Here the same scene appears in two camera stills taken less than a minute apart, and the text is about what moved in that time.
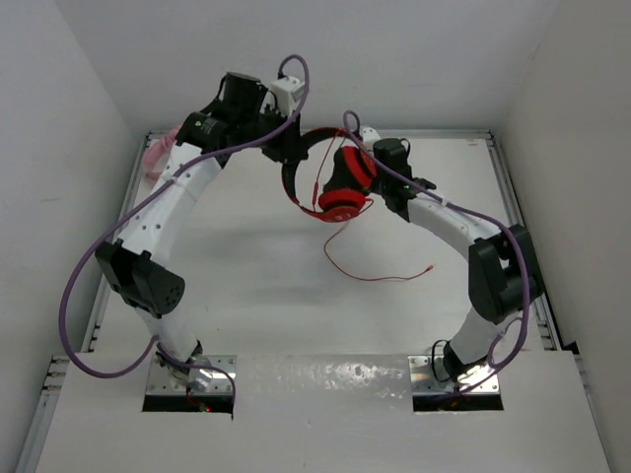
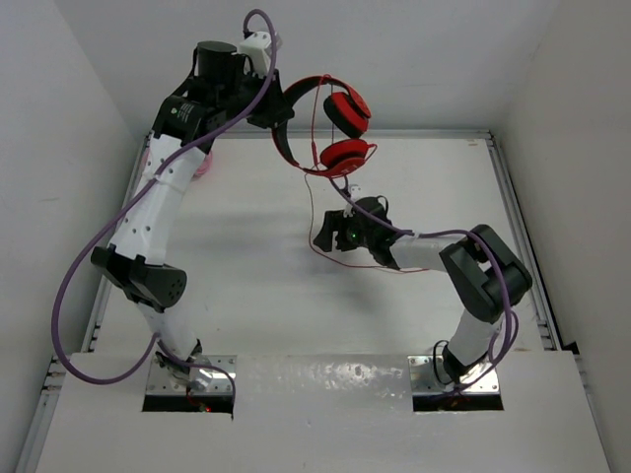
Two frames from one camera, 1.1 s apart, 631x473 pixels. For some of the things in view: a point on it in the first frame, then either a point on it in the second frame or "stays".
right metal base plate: [430, 374] stays
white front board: [324, 415] stays
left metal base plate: [159, 381] stays
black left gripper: [288, 146] to [274, 109]
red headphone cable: [336, 232] to [306, 207]
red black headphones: [351, 176] to [348, 115]
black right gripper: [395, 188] to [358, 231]
